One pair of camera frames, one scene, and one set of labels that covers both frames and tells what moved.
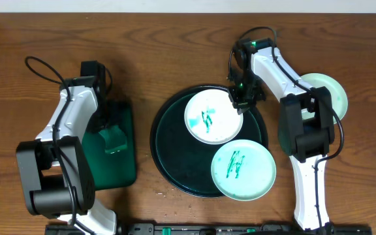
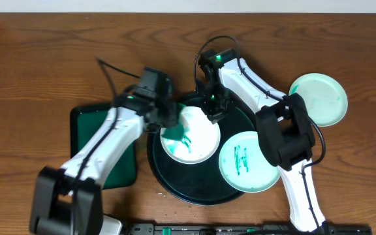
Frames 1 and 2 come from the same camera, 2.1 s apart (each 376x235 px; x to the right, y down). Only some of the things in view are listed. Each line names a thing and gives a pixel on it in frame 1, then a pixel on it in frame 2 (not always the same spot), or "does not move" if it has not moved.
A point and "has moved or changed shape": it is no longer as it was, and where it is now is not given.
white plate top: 338,99 does not move
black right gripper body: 249,91 → 220,102
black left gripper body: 108,121 → 170,117
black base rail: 245,228 does not move
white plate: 243,170 does not move
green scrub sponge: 115,139 has moved or changed shape
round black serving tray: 185,160 → 201,183
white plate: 211,117 has moved or changed shape
